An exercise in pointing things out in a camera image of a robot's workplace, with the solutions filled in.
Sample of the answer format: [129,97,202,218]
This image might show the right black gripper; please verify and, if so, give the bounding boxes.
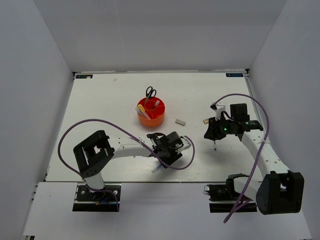
[204,114,236,141]

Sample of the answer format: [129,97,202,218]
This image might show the blue capped gel pen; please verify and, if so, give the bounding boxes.
[151,164,164,174]

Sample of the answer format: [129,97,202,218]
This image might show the grey eraser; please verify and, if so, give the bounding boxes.
[175,119,186,126]

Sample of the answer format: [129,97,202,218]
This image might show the yellow pink highlighter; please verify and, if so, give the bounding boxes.
[135,104,151,120]

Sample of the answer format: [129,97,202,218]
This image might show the black handled scissors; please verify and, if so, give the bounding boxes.
[144,86,157,102]

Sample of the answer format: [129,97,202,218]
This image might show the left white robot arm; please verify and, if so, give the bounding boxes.
[73,130,191,200]

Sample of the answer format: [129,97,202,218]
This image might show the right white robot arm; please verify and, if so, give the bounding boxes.
[204,103,305,215]

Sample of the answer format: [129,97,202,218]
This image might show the orange round desk organizer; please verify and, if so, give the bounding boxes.
[137,97,166,128]

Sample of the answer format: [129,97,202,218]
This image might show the right blue corner label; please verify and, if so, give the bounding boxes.
[225,72,244,78]

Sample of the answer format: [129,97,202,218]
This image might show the blue corner label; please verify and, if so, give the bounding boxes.
[75,74,93,79]
[225,72,244,78]

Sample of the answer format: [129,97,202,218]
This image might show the left blue corner label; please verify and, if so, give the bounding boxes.
[75,74,93,79]

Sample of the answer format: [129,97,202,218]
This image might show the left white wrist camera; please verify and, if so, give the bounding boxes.
[180,136,192,151]

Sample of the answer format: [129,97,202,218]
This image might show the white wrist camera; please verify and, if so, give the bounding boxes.
[210,102,226,120]
[180,136,192,151]

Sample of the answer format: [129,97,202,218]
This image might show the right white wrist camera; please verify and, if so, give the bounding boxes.
[210,102,226,120]

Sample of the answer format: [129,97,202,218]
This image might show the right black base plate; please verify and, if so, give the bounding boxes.
[203,184,257,213]

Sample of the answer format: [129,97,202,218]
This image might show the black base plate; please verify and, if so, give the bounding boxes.
[203,184,257,213]
[72,184,122,213]

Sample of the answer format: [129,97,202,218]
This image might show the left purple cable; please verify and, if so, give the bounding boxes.
[57,118,196,212]

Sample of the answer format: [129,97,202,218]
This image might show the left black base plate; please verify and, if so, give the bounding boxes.
[72,184,122,213]

